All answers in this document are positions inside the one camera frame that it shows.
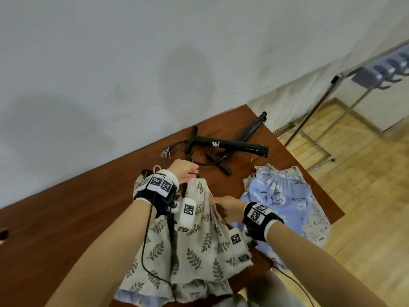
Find black left wrist strap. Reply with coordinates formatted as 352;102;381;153
133;169;179;218

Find thin black right cable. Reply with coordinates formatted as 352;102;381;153
273;265;315;307

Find person's left hand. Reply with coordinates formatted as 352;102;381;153
167;159;200;185

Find black pump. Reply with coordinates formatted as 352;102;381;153
184;125;270;158

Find person's right forearm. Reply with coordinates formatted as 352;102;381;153
265;220;389;307

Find metal clothes rack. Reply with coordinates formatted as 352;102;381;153
284;41;409;171

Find black wrist strap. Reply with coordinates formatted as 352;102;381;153
133;169;179;218
242;202;285;243

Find purple hook rail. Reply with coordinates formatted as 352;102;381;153
351;51;409;90

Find black right wrist strap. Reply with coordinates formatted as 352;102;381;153
242;202;285;243

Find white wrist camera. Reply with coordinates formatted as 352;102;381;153
174;197;197;234
228;227;253;263

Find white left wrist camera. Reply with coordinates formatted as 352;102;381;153
174;197;197;234

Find person's left forearm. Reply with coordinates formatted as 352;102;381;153
44;198;157;307

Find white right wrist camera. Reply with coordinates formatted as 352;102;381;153
228;227;253;263

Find person's right hand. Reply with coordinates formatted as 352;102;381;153
209;195;248;223

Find black bike pumps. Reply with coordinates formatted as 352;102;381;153
205;111;268;176

